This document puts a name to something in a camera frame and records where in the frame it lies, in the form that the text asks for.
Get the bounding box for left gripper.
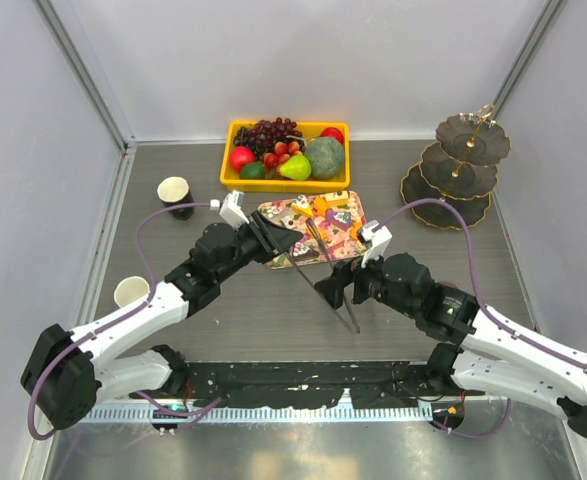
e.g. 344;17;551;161
215;210;302;283

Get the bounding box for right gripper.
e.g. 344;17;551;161
315;242;419;319

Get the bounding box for metal serving tongs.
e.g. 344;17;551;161
286;218;361;335

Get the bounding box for floral serving tray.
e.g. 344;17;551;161
258;190;366;266

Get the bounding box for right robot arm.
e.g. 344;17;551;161
314;253;587;439

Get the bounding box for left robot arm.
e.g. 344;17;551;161
20;212;303;439

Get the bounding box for chocolate cake slice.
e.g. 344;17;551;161
292;242;319;262

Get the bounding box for orange fish cookie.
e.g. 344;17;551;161
313;196;329;216

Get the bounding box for green lime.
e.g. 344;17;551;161
239;162;266;180

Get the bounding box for green pear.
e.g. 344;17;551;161
278;154;312;181

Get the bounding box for red cherries cluster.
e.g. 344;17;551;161
262;140;304;171

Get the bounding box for red apple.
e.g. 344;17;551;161
229;146;256;172

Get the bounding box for dark red grape bunch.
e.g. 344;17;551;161
233;117;302;155

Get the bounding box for green melon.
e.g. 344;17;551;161
305;137;345;180

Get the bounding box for black paper cup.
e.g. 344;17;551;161
157;176;194;221

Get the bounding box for white paper cup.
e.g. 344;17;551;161
113;276;150;308

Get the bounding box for three-tier black cake stand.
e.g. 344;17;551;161
400;104;511;228

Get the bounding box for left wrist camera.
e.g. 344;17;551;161
209;190;249;230

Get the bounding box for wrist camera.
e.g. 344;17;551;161
209;190;249;230
357;220;392;268

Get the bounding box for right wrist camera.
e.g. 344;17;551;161
357;220;392;268

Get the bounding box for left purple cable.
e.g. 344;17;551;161
26;200;222;441

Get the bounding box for purple cable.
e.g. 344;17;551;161
367;198;587;439
26;200;222;441

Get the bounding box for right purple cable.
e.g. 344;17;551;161
367;198;587;439

